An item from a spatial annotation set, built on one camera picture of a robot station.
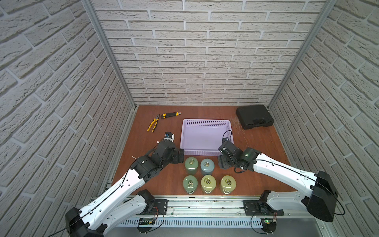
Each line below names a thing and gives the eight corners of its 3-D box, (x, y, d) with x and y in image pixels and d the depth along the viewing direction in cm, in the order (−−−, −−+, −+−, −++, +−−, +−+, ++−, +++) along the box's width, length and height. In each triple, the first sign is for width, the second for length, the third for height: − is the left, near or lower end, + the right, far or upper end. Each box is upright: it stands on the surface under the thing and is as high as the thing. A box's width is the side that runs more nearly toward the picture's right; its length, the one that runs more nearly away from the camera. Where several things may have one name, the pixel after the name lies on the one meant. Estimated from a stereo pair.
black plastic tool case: (244, 130, 106) (246, 125, 102) (234, 111, 118) (236, 106, 114) (273, 125, 109) (277, 120, 105) (261, 107, 121) (264, 102, 117)
